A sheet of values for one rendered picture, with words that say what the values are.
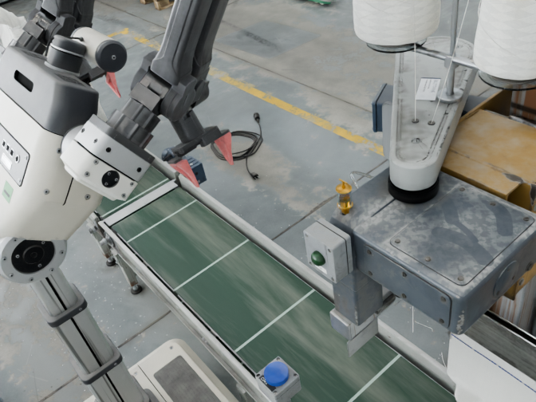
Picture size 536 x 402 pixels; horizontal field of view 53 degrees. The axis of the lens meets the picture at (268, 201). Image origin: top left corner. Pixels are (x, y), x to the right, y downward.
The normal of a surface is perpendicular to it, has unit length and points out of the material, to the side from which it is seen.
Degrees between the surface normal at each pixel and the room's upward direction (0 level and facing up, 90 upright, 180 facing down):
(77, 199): 90
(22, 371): 0
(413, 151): 0
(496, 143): 0
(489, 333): 90
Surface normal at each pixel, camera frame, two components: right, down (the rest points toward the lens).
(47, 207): 0.32, 0.85
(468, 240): -0.15, -0.76
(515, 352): -0.76, 0.50
